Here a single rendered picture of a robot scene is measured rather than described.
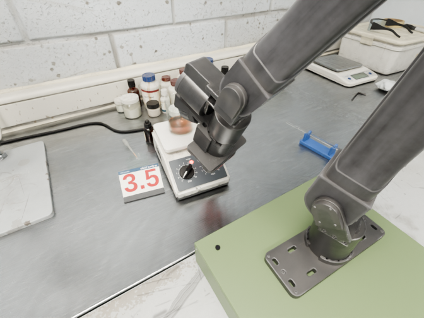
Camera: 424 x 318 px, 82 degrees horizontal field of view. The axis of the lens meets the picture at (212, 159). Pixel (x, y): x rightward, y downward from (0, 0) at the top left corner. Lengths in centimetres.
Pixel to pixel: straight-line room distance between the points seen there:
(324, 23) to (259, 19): 95
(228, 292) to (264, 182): 29
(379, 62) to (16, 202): 140
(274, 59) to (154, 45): 73
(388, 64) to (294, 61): 111
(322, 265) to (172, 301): 23
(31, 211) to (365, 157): 60
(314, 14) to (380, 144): 13
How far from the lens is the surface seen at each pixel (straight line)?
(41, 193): 66
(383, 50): 137
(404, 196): 70
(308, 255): 42
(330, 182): 31
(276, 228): 44
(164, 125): 62
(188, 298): 44
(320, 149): 72
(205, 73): 37
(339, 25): 26
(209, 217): 52
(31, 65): 93
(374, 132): 28
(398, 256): 50
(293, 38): 27
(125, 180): 58
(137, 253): 49
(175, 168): 54
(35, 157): 78
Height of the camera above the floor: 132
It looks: 40 degrees down
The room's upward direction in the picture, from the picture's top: straight up
